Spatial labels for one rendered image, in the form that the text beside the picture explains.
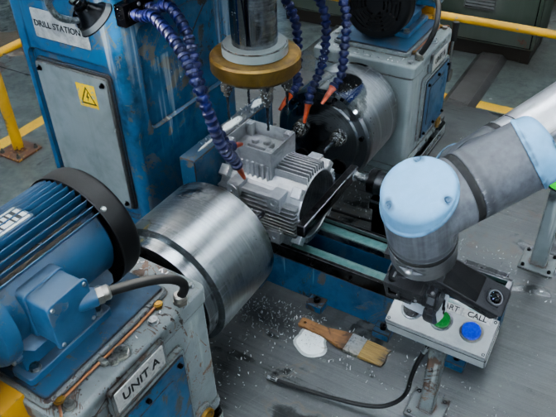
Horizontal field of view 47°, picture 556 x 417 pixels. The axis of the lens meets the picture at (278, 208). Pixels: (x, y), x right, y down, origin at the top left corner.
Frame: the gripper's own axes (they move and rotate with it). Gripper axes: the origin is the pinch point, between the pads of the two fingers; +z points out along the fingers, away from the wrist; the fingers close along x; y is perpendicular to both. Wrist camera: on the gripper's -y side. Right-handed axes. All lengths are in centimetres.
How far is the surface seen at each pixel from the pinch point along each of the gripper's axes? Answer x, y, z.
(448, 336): 2.2, -2.1, 2.3
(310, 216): -14.3, 33.9, 12.4
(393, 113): -54, 34, 26
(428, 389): 7.1, 0.0, 20.1
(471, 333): 0.7, -5.2, 1.5
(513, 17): -278, 64, 207
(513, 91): -231, 48, 219
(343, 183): -27.1, 33.3, 18.2
